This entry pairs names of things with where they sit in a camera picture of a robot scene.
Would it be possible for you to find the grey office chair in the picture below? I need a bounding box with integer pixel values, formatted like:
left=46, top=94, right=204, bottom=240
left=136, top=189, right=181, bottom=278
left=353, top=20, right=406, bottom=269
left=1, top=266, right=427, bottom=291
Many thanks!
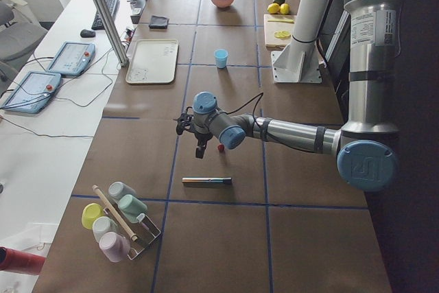
left=1, top=1, right=48, bottom=88

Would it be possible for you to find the lemon slices stack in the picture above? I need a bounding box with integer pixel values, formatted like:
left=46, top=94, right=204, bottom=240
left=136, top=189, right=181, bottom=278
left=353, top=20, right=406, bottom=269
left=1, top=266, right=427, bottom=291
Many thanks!
left=274, top=30, right=291, bottom=40

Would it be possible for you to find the yellow cup on rack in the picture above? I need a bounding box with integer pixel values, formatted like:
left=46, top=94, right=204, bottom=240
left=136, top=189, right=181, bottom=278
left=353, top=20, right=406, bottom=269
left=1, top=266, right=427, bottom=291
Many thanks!
left=81, top=203, right=104, bottom=230

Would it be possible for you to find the wooden cutting board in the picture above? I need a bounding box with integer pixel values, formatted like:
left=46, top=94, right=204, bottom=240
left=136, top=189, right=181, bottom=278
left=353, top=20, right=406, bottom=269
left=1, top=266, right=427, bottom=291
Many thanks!
left=263, top=14, right=296, bottom=47

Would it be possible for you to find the pale white cup on rack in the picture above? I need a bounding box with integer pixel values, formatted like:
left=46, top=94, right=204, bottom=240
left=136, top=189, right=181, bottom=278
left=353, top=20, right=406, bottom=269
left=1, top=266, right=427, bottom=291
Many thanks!
left=92, top=216, right=119, bottom=243

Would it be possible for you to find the mint green cup on rack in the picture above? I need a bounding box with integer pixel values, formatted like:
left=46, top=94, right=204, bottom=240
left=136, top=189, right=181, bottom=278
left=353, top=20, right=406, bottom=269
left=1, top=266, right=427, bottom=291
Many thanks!
left=117, top=194, right=148, bottom=223

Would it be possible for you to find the steel muddler black tip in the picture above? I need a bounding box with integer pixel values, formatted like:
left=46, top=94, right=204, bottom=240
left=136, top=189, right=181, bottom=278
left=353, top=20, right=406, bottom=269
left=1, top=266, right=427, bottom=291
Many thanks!
left=181, top=177, right=233, bottom=185

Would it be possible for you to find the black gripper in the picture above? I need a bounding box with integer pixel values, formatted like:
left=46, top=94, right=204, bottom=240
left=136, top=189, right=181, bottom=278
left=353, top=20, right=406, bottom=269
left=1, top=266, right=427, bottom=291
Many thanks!
left=176, top=106, right=210, bottom=159

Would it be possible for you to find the blue teach pendant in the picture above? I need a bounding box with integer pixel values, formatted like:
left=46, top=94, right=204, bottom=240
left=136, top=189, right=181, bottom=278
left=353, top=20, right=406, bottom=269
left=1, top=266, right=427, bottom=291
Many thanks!
left=1, top=71, right=62, bottom=114
left=46, top=42, right=95, bottom=77

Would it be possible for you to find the white camera mast with base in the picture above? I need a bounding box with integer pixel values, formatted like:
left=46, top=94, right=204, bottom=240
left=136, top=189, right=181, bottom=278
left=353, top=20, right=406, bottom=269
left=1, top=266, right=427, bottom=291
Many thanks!
left=271, top=0, right=329, bottom=84

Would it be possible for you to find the cream bear serving tray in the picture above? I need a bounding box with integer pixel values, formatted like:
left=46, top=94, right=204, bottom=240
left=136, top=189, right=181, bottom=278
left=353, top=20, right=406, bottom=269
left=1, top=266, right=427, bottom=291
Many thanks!
left=126, top=39, right=179, bottom=84

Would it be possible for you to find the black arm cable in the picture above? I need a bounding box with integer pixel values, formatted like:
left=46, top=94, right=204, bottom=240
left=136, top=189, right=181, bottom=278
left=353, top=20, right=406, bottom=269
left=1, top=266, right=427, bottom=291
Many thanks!
left=226, top=92, right=265, bottom=119

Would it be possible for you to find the far blue teach pendant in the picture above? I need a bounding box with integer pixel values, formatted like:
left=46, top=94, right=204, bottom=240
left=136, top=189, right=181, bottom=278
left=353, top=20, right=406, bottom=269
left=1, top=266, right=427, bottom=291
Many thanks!
left=46, top=42, right=95, bottom=77

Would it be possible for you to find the wooden rack handle rod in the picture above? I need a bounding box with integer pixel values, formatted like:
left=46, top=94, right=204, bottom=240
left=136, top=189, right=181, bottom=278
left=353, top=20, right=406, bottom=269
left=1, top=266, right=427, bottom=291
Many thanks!
left=92, top=185, right=139, bottom=242

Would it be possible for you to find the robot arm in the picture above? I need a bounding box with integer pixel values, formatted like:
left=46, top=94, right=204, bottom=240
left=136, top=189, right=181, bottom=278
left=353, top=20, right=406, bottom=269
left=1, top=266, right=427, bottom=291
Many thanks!
left=176, top=0, right=404, bottom=191

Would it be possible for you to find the dark grey folded cloth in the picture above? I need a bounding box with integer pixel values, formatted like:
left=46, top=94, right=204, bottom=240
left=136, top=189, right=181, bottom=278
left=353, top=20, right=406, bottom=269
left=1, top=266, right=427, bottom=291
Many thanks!
left=148, top=15, right=169, bottom=30

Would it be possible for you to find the near blue teach pendant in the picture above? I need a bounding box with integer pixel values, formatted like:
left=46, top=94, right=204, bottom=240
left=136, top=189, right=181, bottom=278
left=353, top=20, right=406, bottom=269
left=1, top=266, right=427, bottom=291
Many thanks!
left=1, top=71, right=62, bottom=114

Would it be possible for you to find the aluminium frame post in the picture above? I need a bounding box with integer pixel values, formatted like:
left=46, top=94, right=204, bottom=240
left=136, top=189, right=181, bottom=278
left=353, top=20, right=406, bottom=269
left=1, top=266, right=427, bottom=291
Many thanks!
left=93, top=0, right=129, bottom=67

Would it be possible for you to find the black keyboard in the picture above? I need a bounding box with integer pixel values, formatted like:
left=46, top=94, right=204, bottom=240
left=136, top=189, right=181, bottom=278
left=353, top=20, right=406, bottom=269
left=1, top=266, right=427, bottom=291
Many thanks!
left=91, top=0, right=121, bottom=31

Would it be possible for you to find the pink cup on rack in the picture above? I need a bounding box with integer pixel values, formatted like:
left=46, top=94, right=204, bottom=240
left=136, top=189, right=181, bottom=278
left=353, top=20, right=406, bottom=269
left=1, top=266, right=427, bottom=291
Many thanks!
left=99, top=232, right=130, bottom=263

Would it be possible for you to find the red cylinder object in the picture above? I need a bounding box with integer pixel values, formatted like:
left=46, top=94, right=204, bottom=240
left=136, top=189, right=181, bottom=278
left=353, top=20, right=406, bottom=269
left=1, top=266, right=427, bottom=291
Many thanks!
left=1, top=246, right=46, bottom=275

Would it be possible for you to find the yellow lemon near avocado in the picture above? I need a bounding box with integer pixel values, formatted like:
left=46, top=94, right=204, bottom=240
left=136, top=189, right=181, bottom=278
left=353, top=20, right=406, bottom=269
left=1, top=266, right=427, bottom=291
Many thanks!
left=279, top=3, right=290, bottom=15

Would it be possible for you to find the light blue plastic cup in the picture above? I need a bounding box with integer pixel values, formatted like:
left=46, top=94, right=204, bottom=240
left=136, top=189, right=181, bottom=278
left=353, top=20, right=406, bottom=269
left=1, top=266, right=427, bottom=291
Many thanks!
left=214, top=49, right=228, bottom=69

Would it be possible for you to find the yellow lemon outer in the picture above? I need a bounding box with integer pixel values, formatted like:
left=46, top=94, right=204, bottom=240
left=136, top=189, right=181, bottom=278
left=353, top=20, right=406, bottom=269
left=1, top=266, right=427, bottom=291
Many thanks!
left=267, top=3, right=281, bottom=14

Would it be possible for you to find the grey cup on rack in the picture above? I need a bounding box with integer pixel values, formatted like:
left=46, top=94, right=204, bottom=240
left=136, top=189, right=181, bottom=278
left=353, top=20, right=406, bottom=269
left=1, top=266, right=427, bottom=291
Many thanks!
left=108, top=181, right=137, bottom=202

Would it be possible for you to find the white wire cup rack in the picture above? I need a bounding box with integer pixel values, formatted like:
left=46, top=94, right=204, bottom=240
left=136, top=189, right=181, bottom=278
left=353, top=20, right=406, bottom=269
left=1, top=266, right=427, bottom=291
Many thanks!
left=104, top=207, right=161, bottom=261

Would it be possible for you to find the black computer mouse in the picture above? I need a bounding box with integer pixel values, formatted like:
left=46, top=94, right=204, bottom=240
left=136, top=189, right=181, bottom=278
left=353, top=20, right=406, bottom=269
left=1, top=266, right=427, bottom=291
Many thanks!
left=80, top=29, right=95, bottom=38

